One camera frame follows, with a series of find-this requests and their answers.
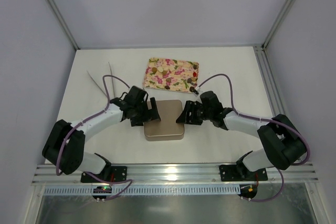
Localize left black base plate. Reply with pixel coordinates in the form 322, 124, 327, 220
80, 165, 128, 183

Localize gold tin lid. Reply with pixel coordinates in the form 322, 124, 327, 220
144, 100, 185, 142

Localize left aluminium frame post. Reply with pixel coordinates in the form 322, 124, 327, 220
45, 0, 80, 50

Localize right aluminium frame rail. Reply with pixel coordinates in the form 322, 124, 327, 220
253, 45, 287, 116

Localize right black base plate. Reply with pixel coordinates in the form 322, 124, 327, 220
219, 164, 268, 182

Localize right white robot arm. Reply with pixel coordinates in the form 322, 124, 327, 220
176, 91, 308, 180

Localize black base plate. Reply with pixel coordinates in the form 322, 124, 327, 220
80, 165, 128, 183
219, 164, 268, 182

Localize aluminium front rail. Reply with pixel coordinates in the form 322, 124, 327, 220
32, 162, 319, 185

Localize slotted cable duct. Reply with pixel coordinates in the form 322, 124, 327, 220
44, 184, 240, 197

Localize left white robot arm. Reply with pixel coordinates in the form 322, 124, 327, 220
42, 86, 161, 175

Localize floral tray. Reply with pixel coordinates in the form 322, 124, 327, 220
142, 57, 200, 93

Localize metal tongs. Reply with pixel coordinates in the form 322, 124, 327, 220
87, 62, 115, 98

